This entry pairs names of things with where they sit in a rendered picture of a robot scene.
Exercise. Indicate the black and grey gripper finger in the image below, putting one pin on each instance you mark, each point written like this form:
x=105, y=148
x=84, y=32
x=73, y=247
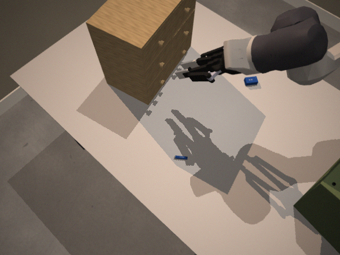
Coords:
x=200, y=73
x=204, y=60

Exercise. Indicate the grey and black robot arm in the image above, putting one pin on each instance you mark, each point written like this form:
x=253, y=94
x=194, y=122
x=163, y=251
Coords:
x=296, y=41

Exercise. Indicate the brown wooden chest of drawers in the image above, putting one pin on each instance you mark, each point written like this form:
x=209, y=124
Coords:
x=119, y=31

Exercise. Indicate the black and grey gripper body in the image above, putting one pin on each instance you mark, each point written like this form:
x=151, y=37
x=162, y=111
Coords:
x=221, y=66

